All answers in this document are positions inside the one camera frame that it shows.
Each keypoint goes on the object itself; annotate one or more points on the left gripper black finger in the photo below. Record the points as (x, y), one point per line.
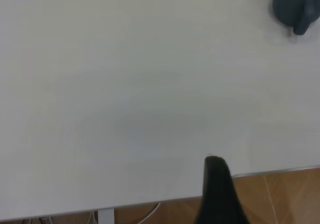
(217, 199)

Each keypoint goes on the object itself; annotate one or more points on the white table leg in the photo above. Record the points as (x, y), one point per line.
(106, 217)

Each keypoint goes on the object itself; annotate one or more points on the dark grey ceramic mug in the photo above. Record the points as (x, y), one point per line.
(287, 7)

